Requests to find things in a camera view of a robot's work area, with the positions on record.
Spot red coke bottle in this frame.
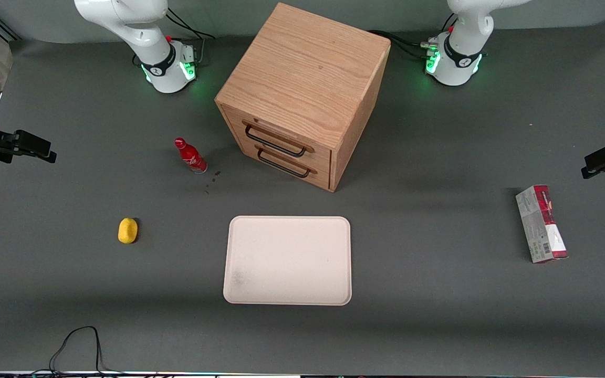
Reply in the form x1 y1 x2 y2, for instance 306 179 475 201
174 138 208 174

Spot beige plastic tray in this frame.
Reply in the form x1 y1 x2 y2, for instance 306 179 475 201
223 216 352 306

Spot red and grey carton box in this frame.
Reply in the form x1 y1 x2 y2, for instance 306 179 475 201
515 185 569 264

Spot yellow lemon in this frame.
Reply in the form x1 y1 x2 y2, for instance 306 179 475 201
118 218 139 244

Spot wooden drawer cabinet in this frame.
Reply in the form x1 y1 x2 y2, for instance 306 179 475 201
215 3 391 193

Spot thin black looped cable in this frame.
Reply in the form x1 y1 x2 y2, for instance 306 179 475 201
29 326 124 376

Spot black right arm base cables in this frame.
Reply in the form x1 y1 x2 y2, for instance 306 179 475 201
166 8 217 67

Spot black arm base cables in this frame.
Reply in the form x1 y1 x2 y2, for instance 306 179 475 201
166 8 217 67
368 15 458 59

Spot black left arm base cables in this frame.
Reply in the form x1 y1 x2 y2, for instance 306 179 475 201
368 15 458 59

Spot wooden drawer with short handle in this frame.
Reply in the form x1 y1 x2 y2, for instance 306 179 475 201
239 141 332 191

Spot wooden drawer with long handle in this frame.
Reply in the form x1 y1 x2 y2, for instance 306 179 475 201
225 110 333 169

